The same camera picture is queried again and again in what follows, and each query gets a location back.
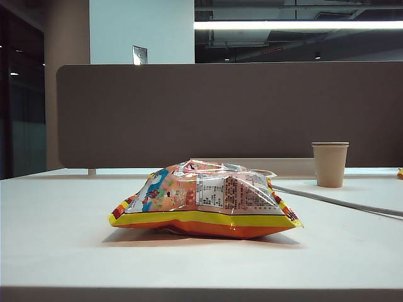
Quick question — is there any orange yellow chip bag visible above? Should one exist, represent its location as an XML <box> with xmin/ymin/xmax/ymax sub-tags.
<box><xmin>108</xmin><ymin>159</ymin><xmax>305</xmax><ymax>240</ymax></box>

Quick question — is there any beige pulp food box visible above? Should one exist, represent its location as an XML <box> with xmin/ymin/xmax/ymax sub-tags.
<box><xmin>251</xmin><ymin>169</ymin><xmax>278</xmax><ymax>179</ymax></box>

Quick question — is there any brown desk partition panel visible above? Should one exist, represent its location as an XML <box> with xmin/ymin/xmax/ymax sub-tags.
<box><xmin>55</xmin><ymin>61</ymin><xmax>403</xmax><ymax>170</ymax></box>

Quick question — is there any beige paper cup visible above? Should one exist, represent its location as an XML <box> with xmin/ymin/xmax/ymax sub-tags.
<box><xmin>311</xmin><ymin>141</ymin><xmax>350</xmax><ymax>189</ymax></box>

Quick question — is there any long ceiling light strip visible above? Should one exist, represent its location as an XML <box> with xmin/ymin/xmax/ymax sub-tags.
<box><xmin>194</xmin><ymin>20</ymin><xmax>403</xmax><ymax>31</ymax></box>

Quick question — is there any flat white board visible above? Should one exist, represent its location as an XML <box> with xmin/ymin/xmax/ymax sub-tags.
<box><xmin>270</xmin><ymin>176</ymin><xmax>403</xmax><ymax>218</ymax></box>

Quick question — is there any silver metal wall bracket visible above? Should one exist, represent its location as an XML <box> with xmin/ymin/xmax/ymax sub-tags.
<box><xmin>132</xmin><ymin>45</ymin><xmax>148</xmax><ymax>66</ymax></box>

